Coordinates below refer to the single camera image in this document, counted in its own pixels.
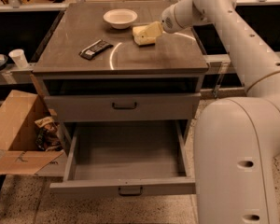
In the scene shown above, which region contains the closed grey upper drawer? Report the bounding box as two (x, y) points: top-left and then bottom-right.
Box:
(45, 93), (201, 122)

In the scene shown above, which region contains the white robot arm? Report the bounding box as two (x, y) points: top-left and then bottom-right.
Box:
(161, 0), (280, 224)

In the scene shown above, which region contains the white paper cup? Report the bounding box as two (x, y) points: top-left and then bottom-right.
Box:
(8, 49), (29, 69)

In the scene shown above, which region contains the yellow sponge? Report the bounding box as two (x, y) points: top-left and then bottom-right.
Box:
(133, 25), (156, 46)

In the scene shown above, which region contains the white bowl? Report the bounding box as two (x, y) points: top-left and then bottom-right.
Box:
(103, 8), (137, 30)

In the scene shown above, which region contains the grey drawer cabinet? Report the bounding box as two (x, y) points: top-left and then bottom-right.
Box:
(32, 0), (209, 147)

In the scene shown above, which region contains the brown cardboard box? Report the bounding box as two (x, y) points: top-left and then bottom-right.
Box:
(0, 90), (63, 175)

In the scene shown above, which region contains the crumpled snack bag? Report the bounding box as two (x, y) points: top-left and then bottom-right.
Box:
(35, 117), (63, 151)

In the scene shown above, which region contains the black snack bar wrapper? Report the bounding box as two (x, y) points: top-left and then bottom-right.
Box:
(79, 39), (113, 60)

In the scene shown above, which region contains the open grey lower drawer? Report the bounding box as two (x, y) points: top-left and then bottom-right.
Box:
(50, 120), (196, 199)

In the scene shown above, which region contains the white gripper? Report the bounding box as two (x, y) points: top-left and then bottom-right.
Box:
(138, 5), (181, 37)

